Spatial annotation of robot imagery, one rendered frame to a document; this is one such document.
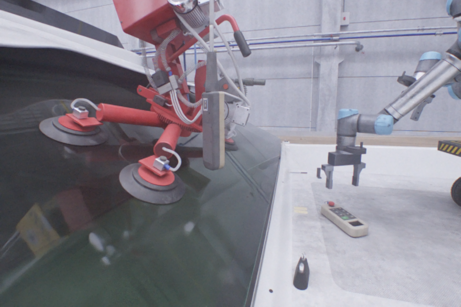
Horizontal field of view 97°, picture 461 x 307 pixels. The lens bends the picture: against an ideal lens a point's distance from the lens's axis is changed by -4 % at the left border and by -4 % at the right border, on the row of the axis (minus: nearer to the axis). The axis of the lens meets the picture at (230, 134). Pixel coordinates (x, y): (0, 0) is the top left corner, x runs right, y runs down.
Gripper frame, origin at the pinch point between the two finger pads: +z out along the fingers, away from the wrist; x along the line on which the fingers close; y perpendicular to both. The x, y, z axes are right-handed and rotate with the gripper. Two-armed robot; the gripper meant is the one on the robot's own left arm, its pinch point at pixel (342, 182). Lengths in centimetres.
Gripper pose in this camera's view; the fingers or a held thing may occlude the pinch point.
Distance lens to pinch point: 105.3
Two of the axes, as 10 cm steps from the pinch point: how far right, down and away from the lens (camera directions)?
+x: -9.8, 0.3, -2.0
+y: -2.1, -1.3, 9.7
